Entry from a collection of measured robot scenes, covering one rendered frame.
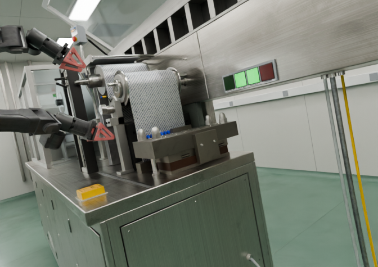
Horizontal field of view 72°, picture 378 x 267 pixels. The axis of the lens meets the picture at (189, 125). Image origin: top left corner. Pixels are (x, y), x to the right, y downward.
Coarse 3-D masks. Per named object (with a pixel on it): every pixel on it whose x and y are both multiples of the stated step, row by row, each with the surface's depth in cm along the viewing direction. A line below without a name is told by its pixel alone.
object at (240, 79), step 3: (243, 72) 96; (237, 75) 98; (240, 75) 97; (243, 75) 96; (237, 78) 98; (240, 78) 97; (243, 78) 96; (237, 81) 99; (240, 81) 98; (243, 81) 96; (237, 84) 99; (240, 84) 98; (243, 84) 97
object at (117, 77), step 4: (116, 76) 107; (120, 76) 104; (176, 76) 118; (120, 80) 105; (124, 84) 103; (124, 88) 103; (124, 92) 104; (124, 96) 105; (120, 100) 108; (124, 100) 106
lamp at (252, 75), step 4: (256, 68) 91; (248, 72) 94; (252, 72) 92; (256, 72) 91; (248, 76) 94; (252, 76) 93; (256, 76) 91; (248, 80) 95; (252, 80) 93; (256, 80) 92
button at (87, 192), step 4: (96, 184) 87; (84, 188) 84; (88, 188) 83; (92, 188) 82; (96, 188) 81; (100, 188) 82; (76, 192) 84; (80, 192) 80; (84, 192) 79; (88, 192) 80; (92, 192) 80; (96, 192) 81; (100, 192) 82; (104, 192) 83; (80, 196) 80; (84, 196) 79; (88, 196) 80; (92, 196) 80
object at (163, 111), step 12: (144, 96) 107; (156, 96) 110; (168, 96) 114; (132, 108) 104; (144, 108) 107; (156, 108) 110; (168, 108) 113; (180, 108) 117; (144, 120) 106; (156, 120) 110; (168, 120) 113; (180, 120) 117
